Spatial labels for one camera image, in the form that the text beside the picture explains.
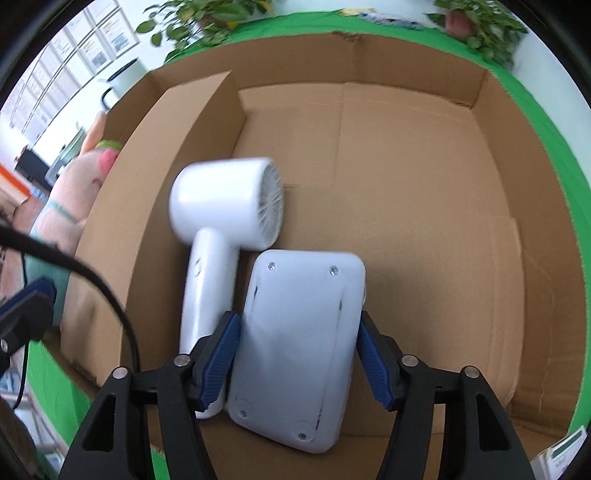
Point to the brown cardboard panel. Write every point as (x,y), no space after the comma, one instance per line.
(184,152)

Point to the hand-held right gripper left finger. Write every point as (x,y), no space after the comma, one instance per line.
(219,360)

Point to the white carton with green label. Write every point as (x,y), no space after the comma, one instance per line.
(561,454)

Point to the green tablecloth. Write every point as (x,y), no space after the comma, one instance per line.
(554,138)

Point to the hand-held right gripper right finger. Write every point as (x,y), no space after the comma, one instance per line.
(374,364)

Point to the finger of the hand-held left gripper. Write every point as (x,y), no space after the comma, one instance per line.
(27,314)

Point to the white rectangular plastic device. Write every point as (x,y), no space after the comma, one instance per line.
(295,346)

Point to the leafy potted plant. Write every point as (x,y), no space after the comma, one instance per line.
(203,18)

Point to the wall of framed certificates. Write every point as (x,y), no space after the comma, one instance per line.
(69,78)

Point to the pink and blue plush toy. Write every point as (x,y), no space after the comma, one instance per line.
(69,194)

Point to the large cardboard box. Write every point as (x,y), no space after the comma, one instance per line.
(415,207)

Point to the white hair dryer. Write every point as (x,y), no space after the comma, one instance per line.
(217,198)

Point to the leafy plant in pink pot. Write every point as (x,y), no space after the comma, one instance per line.
(485,25)

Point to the white enamel mug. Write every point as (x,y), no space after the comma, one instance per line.
(129,76)

